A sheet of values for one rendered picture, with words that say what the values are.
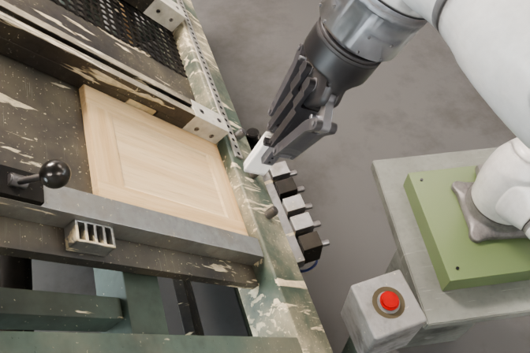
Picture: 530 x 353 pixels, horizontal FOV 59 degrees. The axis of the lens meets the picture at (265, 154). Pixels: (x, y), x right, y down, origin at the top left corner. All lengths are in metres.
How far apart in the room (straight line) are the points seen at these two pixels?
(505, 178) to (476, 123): 1.59
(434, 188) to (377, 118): 1.28
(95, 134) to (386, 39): 0.67
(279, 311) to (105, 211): 0.44
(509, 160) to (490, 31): 0.86
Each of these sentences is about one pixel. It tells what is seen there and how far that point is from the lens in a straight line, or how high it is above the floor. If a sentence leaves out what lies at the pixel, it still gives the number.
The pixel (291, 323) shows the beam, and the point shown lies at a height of 0.91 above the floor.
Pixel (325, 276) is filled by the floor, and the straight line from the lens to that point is 2.07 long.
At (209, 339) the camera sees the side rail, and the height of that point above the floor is 1.11.
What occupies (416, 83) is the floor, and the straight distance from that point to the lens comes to 2.86.
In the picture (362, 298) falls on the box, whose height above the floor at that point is 0.93.
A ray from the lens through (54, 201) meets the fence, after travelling 0.78.
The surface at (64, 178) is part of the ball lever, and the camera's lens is 0.64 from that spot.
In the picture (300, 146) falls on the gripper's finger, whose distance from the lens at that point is 0.52.
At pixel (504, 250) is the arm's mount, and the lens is 1.34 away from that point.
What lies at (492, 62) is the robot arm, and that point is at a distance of 0.33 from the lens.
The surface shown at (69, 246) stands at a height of 1.25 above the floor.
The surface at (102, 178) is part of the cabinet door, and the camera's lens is 0.90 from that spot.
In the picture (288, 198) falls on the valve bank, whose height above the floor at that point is 0.77.
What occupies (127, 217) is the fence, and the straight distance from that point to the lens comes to 0.84.
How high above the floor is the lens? 1.90
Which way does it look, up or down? 53 degrees down
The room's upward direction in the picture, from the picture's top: straight up
